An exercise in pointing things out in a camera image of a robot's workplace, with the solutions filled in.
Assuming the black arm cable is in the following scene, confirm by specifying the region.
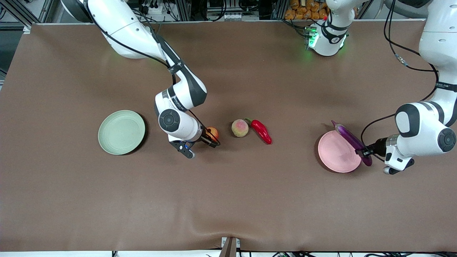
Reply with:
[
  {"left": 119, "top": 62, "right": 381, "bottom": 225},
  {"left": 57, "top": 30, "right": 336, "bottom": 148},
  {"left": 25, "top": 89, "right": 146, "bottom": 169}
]
[
  {"left": 360, "top": 0, "right": 440, "bottom": 163},
  {"left": 84, "top": 0, "right": 221, "bottom": 147}
]

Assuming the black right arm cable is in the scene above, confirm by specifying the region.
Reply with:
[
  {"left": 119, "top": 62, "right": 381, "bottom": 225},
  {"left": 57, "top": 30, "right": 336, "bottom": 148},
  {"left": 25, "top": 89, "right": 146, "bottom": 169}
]
[{"left": 84, "top": 0, "right": 221, "bottom": 147}]

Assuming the orange toy fruit pile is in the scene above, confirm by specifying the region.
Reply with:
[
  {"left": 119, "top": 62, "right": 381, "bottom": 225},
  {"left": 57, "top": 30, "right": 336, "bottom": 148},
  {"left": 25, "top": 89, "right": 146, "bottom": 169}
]
[{"left": 284, "top": 0, "right": 330, "bottom": 21}]

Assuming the yellow-pink peach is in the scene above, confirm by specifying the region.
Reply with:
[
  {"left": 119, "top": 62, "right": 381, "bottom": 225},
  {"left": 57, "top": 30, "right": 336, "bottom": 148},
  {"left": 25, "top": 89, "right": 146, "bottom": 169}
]
[{"left": 231, "top": 119, "right": 249, "bottom": 138}]

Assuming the white power strip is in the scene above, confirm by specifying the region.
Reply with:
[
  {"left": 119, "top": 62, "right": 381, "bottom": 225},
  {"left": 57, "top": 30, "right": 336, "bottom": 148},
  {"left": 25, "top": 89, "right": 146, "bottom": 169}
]
[{"left": 139, "top": 0, "right": 168, "bottom": 16}]

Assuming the aluminium frame strut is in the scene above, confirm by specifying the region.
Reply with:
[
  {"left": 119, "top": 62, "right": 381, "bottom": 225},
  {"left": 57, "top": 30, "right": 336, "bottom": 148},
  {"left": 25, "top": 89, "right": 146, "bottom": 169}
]
[{"left": 34, "top": 0, "right": 57, "bottom": 24}]

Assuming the pink round plate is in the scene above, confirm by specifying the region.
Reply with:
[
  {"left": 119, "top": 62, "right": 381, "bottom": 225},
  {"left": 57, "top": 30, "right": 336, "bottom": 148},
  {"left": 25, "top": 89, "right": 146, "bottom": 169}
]
[{"left": 318, "top": 130, "right": 363, "bottom": 173}]

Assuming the aluminium frame post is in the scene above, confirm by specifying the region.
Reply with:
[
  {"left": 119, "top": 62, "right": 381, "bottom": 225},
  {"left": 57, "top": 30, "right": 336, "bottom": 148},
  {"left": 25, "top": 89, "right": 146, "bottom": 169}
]
[
  {"left": 175, "top": 0, "right": 190, "bottom": 21},
  {"left": 273, "top": 0, "right": 287, "bottom": 20}
]

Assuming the purple eggplant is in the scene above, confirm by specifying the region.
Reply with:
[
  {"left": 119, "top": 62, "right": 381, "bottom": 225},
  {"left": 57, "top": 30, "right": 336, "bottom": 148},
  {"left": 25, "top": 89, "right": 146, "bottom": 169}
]
[{"left": 331, "top": 120, "right": 373, "bottom": 167}]

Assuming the metal table edge bracket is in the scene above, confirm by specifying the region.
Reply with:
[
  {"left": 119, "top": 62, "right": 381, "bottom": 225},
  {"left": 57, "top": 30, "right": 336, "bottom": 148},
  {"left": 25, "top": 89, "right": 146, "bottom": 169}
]
[{"left": 221, "top": 236, "right": 241, "bottom": 257}]

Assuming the pale green round plate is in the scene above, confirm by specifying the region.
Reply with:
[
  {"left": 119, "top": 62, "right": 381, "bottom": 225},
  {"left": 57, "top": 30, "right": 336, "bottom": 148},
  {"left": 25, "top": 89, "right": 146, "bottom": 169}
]
[{"left": 98, "top": 110, "right": 146, "bottom": 156}]

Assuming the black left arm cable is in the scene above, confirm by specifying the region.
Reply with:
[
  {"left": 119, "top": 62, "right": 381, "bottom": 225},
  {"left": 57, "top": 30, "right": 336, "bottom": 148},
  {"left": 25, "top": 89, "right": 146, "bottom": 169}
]
[{"left": 360, "top": 0, "right": 440, "bottom": 163}]

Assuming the red chili pepper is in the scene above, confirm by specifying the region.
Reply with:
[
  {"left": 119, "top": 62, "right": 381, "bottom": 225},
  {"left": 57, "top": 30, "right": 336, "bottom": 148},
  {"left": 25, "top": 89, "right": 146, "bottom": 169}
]
[{"left": 244, "top": 118, "right": 273, "bottom": 145}]

